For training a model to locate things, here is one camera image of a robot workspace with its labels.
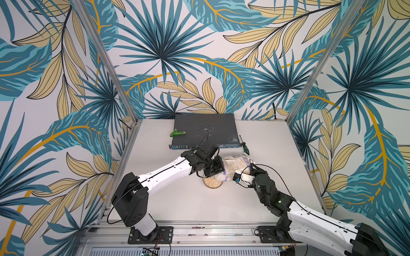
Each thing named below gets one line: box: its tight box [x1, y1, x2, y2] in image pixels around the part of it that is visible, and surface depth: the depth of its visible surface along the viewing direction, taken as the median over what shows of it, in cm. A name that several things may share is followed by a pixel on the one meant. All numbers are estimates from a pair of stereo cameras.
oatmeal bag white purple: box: [214, 152, 256, 182], surface depth 80 cm
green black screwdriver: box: [239, 134, 250, 156], surface depth 105 cm
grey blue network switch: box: [168, 113, 242, 150], surface depth 112 cm
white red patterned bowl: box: [202, 175, 224, 189], surface depth 87 cm
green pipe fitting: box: [169, 128, 187, 138], surface depth 107 cm
